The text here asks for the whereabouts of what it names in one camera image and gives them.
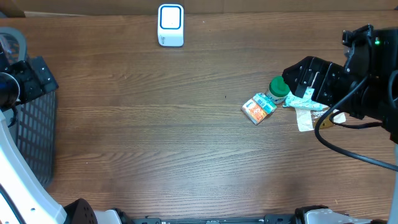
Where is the large teal wipes pack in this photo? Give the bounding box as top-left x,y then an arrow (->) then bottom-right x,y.
283,88 -> 327,111

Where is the green lid white jar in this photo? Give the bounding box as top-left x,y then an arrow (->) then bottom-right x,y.
266,76 -> 290,105

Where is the beige paper bag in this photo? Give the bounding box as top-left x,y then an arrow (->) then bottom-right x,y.
295,106 -> 346,132

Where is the small teal tissue pack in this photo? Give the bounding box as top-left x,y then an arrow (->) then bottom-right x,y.
253,93 -> 277,114

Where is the orange tissue pack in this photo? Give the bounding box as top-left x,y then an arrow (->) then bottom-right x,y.
241,99 -> 268,125

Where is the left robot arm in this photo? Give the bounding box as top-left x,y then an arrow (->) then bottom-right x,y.
1,55 -> 128,223

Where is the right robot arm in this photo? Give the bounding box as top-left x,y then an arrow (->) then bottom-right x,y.
282,24 -> 397,171

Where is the white barcode scanner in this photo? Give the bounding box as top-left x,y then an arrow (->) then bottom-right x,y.
157,4 -> 184,47

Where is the grey plastic mesh basket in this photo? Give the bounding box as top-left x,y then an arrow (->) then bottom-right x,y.
1,27 -> 57,187

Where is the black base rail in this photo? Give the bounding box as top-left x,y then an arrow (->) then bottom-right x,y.
130,214 -> 301,224

